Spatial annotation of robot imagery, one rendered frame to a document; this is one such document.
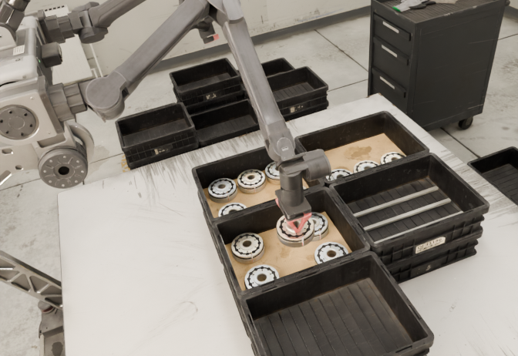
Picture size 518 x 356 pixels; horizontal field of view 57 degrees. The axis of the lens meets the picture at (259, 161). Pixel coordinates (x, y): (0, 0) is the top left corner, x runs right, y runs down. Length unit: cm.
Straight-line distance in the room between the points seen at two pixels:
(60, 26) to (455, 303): 147
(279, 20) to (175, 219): 320
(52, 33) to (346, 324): 122
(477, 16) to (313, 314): 211
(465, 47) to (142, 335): 235
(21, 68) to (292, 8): 377
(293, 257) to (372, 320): 31
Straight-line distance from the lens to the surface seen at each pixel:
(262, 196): 170
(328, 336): 134
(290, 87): 299
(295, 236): 128
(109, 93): 115
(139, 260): 179
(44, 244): 312
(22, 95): 117
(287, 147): 115
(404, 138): 185
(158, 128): 282
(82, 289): 179
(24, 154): 166
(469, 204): 164
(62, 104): 117
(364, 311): 139
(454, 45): 300
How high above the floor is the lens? 198
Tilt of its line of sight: 38 degrees down
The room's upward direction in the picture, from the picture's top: 8 degrees counter-clockwise
